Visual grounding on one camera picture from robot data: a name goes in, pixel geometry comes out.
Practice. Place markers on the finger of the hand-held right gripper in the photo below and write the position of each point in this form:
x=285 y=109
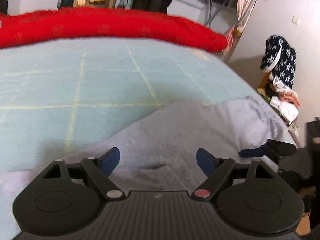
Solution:
x=252 y=152

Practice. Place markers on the red quilt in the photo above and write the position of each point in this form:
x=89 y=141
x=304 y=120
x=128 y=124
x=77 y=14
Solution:
x=100 y=27

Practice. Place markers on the metal clothes rack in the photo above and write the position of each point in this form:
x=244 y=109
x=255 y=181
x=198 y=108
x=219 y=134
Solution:
x=211 y=12

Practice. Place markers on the wooden chair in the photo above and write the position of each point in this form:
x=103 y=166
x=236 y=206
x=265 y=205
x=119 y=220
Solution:
x=265 y=80

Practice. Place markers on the person's right forearm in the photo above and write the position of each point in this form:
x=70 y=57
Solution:
x=313 y=217

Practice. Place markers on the white cloth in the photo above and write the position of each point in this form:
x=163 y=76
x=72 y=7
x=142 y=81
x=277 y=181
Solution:
x=287 y=112

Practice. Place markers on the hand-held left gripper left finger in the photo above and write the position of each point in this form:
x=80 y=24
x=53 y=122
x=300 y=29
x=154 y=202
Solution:
x=111 y=160

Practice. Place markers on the black backpack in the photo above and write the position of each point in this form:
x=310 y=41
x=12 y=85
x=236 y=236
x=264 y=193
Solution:
x=3 y=5

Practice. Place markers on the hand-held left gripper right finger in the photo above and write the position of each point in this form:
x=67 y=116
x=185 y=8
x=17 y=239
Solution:
x=205 y=162

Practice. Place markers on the navy white patterned garment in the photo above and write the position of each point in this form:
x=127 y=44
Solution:
x=285 y=62

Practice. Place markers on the pink cloth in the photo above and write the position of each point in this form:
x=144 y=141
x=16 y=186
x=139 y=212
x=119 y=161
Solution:
x=290 y=97

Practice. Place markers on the pink floral curtain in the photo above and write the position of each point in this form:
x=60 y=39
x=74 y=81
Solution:
x=246 y=2

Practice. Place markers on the wall socket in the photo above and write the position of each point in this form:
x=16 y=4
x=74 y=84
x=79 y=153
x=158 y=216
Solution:
x=296 y=20

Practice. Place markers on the light grey garment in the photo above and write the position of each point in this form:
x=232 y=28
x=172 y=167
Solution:
x=250 y=120

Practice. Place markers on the bed with green checked sheet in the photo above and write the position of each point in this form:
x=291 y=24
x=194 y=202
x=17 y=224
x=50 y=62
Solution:
x=75 y=80

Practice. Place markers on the grey sweatpants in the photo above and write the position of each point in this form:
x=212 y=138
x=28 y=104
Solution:
x=162 y=140

